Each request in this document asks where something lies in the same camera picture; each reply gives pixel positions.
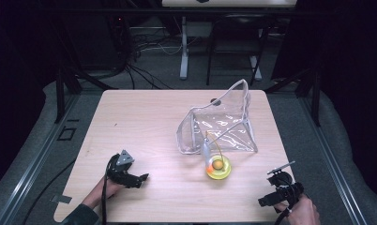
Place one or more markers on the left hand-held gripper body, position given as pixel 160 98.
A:
pixel 121 170

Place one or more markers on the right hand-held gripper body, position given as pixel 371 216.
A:
pixel 286 184

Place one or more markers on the clear plastic zipper bag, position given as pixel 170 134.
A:
pixel 221 125

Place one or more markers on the person's left hand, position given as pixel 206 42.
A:
pixel 106 190

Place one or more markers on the person's right hand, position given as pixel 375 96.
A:
pixel 302 212

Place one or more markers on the black round table grommet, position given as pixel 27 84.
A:
pixel 215 101

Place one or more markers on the white desk with legs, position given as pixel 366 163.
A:
pixel 189 37

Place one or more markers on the black chair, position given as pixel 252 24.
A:
pixel 236 34

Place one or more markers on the aluminium floor rail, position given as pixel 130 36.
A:
pixel 30 162
pixel 330 156

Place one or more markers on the black metal stand frame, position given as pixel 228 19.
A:
pixel 308 90
pixel 66 90

